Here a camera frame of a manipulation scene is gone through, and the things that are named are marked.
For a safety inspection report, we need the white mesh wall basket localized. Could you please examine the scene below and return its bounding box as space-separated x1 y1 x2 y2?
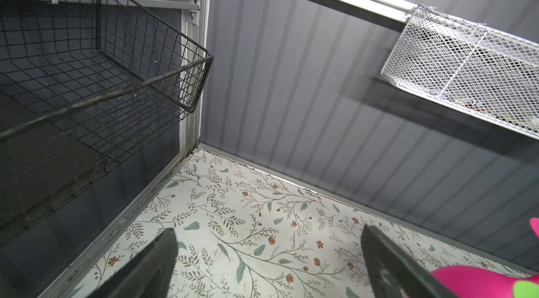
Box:
381 5 538 139

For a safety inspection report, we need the black wire wall basket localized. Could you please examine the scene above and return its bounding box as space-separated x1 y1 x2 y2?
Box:
1 0 213 245

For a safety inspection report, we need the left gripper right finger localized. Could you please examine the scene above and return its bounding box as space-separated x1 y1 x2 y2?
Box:
361 225 455 298

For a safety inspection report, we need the green wine glass rear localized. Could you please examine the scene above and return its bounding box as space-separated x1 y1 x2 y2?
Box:
512 281 539 298

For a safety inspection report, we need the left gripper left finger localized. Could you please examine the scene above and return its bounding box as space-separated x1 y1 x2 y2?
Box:
89 229 178 297

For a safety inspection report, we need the pink wine glass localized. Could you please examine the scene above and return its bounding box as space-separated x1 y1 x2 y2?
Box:
429 217 539 298

